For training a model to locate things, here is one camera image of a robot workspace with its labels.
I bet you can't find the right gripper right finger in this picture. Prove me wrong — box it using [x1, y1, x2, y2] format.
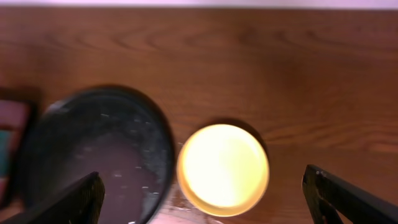
[302, 164, 397, 224]

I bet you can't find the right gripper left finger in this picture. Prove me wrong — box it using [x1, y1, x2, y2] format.
[2, 172, 105, 224]

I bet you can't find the yellow plate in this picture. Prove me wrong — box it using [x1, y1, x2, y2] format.
[176, 124, 270, 217]

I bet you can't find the round black serving tray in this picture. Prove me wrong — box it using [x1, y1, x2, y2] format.
[16, 86, 175, 223]

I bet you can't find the rectangular black brown tray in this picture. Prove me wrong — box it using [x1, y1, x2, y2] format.
[1, 87, 42, 212]

